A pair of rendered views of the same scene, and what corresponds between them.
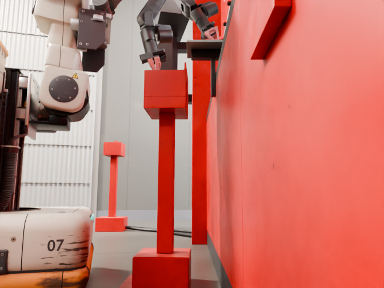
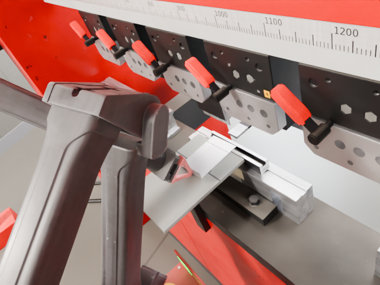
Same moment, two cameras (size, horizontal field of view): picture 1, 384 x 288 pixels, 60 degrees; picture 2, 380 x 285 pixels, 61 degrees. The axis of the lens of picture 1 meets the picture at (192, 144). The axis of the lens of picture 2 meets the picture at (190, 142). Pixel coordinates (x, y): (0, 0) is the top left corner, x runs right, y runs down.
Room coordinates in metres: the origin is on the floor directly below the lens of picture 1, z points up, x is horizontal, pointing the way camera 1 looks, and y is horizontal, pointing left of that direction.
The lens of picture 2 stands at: (0.88, 0.09, 1.58)
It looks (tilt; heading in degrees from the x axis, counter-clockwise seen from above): 40 degrees down; 336
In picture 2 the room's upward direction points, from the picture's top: 23 degrees counter-clockwise
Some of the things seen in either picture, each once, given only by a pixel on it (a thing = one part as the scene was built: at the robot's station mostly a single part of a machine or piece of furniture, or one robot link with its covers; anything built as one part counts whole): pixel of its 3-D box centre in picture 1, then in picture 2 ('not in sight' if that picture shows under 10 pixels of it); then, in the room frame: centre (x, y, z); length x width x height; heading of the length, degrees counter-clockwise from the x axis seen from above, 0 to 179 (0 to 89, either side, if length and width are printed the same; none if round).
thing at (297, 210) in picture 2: not in sight; (244, 169); (1.38, -0.26, 0.92); 0.39 x 0.06 x 0.10; 0
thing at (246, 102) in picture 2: not in sight; (256, 77); (1.26, -0.25, 1.26); 0.15 x 0.09 x 0.17; 0
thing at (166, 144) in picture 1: (166, 180); not in sight; (1.31, 0.10, 0.39); 0.06 x 0.06 x 0.54; 88
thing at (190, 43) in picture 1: (215, 50); (184, 177); (1.44, -0.11, 1.00); 0.26 x 0.18 x 0.01; 90
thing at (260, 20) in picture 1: (266, 13); not in sight; (0.41, -0.10, 0.59); 0.15 x 0.02 x 0.07; 0
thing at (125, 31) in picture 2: not in sight; (143, 42); (1.66, -0.25, 1.26); 0.15 x 0.09 x 0.17; 0
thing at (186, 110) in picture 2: not in sight; (224, 82); (1.89, -0.63, 0.81); 0.64 x 0.08 x 0.14; 90
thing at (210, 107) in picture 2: not in sight; (212, 104); (1.44, -0.25, 1.13); 0.10 x 0.02 x 0.10; 0
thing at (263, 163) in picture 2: not in sight; (235, 150); (1.40, -0.26, 0.99); 0.20 x 0.03 x 0.03; 0
